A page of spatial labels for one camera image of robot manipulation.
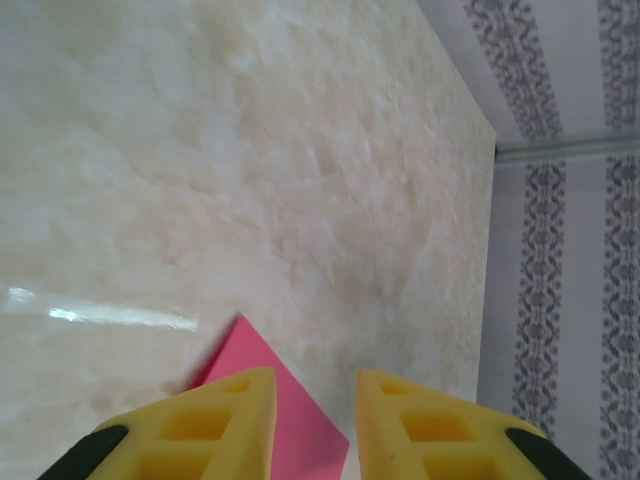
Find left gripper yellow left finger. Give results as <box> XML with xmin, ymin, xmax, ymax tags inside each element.
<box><xmin>42</xmin><ymin>366</ymin><xmax>278</xmax><ymax>480</ymax></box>

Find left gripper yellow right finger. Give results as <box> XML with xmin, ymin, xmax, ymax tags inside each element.
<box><xmin>355</xmin><ymin>368</ymin><xmax>569</xmax><ymax>480</ymax></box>

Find pink square paper sheet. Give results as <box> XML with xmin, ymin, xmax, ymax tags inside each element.
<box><xmin>187</xmin><ymin>311</ymin><xmax>352</xmax><ymax>480</ymax></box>

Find aluminium frame post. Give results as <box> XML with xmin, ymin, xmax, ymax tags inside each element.
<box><xmin>494</xmin><ymin>129</ymin><xmax>640</xmax><ymax>165</ymax></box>

